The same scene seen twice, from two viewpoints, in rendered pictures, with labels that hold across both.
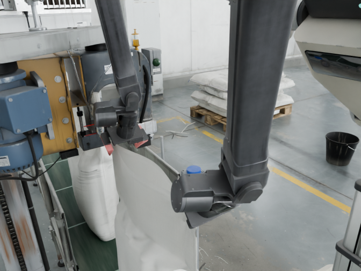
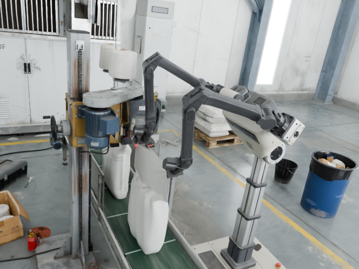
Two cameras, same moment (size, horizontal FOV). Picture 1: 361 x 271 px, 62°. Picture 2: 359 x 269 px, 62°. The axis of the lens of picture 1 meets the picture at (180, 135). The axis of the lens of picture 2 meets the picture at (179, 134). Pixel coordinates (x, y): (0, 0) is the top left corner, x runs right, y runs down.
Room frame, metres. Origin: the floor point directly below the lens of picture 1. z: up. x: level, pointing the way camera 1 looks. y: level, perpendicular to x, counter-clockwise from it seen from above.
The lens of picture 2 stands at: (-1.00, -0.03, 1.91)
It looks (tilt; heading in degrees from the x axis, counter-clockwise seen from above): 21 degrees down; 359
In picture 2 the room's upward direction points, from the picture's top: 7 degrees clockwise
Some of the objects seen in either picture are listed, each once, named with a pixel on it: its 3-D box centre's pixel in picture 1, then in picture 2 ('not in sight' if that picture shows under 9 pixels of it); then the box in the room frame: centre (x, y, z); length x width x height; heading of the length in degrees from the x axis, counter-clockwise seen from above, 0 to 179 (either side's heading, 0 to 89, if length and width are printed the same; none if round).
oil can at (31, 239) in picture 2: not in sight; (31, 237); (0.92, 1.02, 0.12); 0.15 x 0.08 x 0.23; 31
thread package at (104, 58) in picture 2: not in sight; (109, 56); (1.06, 0.47, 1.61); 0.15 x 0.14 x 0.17; 31
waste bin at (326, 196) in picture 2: not in sight; (325, 184); (2.05, -1.82, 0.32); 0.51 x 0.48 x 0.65; 121
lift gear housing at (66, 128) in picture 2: not in sight; (65, 127); (0.86, 0.71, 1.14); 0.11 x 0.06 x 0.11; 31
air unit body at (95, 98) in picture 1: (99, 114); (132, 128); (0.97, 0.27, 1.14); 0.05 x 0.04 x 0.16; 121
